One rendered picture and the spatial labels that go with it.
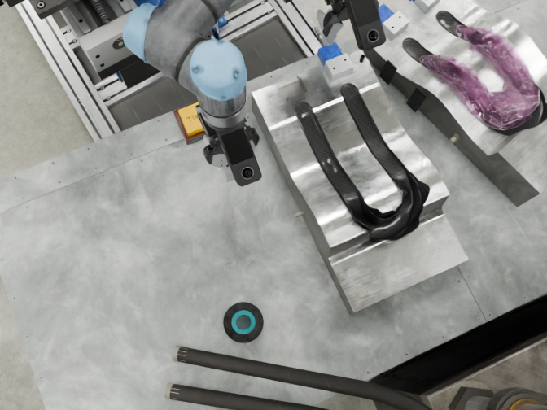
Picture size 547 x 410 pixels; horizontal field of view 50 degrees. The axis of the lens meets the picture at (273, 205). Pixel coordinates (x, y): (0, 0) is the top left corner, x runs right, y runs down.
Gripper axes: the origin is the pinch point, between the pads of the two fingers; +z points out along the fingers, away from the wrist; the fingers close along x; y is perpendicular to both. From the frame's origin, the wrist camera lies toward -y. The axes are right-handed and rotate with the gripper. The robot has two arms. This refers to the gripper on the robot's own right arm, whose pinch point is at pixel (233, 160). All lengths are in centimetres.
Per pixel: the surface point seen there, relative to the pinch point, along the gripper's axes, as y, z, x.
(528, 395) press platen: -59, -9, -27
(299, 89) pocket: 12.1, 8.7, -20.3
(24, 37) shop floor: 110, 95, 43
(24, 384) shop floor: -12, 95, 83
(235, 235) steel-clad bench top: -10.6, 15.1, 4.6
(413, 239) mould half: -27.3, 9.0, -27.7
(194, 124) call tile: 14.6, 11.4, 3.2
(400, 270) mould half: -31.9, 9.0, -22.5
